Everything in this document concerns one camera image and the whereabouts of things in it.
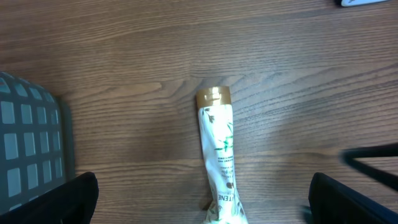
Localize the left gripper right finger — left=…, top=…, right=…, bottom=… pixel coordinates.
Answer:
left=308, top=172, right=397, bottom=224

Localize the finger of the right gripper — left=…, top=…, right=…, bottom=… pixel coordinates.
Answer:
left=340, top=143, right=397, bottom=191

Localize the grey plastic basket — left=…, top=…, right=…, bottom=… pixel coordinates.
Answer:
left=1, top=72, right=67, bottom=213

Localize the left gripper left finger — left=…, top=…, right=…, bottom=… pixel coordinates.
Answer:
left=1, top=172, right=99, bottom=224

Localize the white tube with gold cap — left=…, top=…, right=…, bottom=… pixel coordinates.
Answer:
left=196, top=86, right=248, bottom=224

